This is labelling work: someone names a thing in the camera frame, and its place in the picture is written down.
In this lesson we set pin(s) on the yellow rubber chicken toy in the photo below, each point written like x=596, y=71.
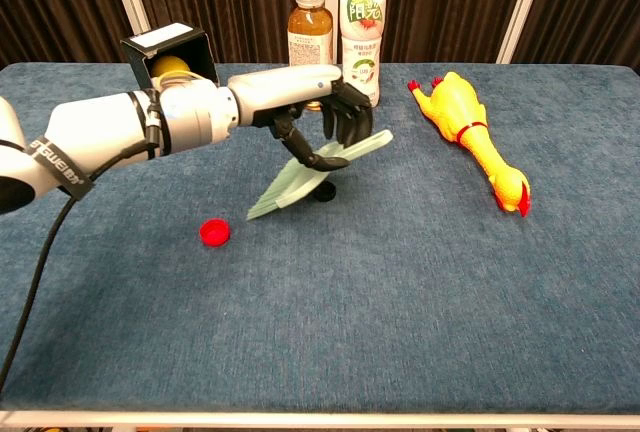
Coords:
x=460, y=112

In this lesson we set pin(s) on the black cardboard box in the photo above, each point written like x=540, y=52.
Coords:
x=170, y=37

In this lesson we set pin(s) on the red bottle cap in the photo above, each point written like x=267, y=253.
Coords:
x=215, y=233

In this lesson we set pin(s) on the black bottle cap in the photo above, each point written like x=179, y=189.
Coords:
x=327, y=194

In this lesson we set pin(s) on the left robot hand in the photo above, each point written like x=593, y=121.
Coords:
x=285, y=89

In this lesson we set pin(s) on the yellow ball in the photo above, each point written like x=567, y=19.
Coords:
x=170, y=66

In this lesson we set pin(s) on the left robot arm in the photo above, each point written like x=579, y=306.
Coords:
x=100, y=127

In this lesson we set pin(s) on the white drink bottle yellow cap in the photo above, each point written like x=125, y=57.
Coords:
x=361, y=42

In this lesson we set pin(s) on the blue table cloth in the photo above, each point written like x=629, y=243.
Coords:
x=320, y=302

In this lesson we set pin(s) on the amber tea bottle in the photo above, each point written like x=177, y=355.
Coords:
x=310, y=37

